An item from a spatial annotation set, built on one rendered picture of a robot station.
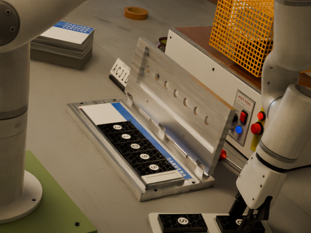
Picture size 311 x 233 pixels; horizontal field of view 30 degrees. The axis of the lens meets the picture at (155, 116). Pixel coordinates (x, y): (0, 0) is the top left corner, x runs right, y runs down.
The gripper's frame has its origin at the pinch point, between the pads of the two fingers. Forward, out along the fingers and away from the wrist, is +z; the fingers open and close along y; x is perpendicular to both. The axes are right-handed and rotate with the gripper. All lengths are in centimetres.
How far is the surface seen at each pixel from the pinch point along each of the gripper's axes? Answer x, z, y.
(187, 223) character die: -11.7, 3.8, 0.2
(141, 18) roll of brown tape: 4, 2, -135
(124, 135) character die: -20.0, 4.4, -33.9
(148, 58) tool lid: -15, -11, -53
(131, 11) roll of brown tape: 2, 2, -143
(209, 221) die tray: -5.8, 3.8, -1.8
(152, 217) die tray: -18.1, 6.4, -3.5
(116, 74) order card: -16, 4, -74
